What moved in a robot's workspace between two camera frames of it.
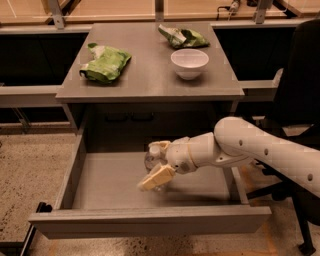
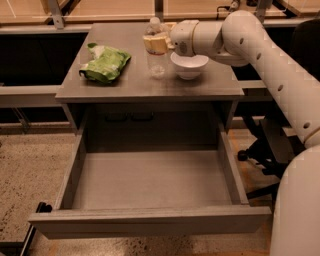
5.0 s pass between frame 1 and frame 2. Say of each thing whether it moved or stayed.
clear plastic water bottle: moved
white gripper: moved
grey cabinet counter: stayed
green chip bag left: stayed
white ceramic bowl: stayed
